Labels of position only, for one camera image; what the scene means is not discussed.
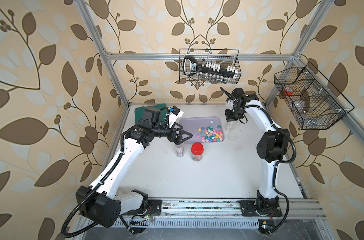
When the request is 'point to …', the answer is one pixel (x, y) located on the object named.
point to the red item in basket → (285, 92)
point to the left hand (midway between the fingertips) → (184, 129)
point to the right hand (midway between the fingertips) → (228, 119)
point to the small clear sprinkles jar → (179, 150)
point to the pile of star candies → (209, 134)
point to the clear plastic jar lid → (231, 136)
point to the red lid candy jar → (197, 150)
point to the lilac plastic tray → (191, 124)
